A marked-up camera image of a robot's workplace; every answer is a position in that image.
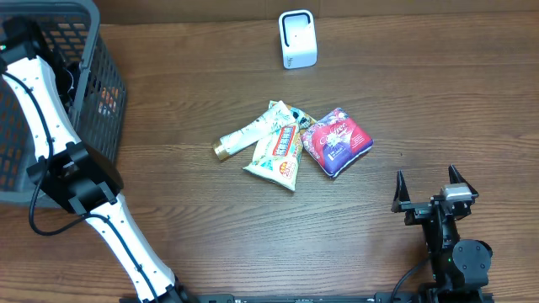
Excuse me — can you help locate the yellow snack bag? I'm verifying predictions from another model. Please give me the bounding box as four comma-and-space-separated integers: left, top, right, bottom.
243, 104, 316, 192

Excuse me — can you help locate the white tube gold cap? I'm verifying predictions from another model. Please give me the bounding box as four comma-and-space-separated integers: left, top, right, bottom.
211, 101, 296, 161

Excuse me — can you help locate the white barcode scanner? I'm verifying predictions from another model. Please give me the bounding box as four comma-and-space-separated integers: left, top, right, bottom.
278, 9, 318, 70

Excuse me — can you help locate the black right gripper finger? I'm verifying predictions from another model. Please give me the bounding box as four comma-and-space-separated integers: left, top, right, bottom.
448, 164, 478, 196
393, 170, 410, 203

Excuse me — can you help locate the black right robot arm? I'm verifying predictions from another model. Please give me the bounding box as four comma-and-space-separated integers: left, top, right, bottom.
392, 165, 493, 302

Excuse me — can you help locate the grey plastic basket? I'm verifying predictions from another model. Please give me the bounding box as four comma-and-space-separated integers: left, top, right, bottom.
1, 0, 127, 206

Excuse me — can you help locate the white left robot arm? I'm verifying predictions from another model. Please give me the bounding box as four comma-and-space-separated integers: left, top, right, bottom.
1, 16, 196, 302

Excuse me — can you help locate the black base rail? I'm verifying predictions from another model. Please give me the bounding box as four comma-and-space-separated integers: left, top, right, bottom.
119, 292, 495, 303

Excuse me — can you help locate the red purple pad package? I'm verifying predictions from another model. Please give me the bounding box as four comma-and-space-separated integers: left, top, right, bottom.
301, 108, 374, 178

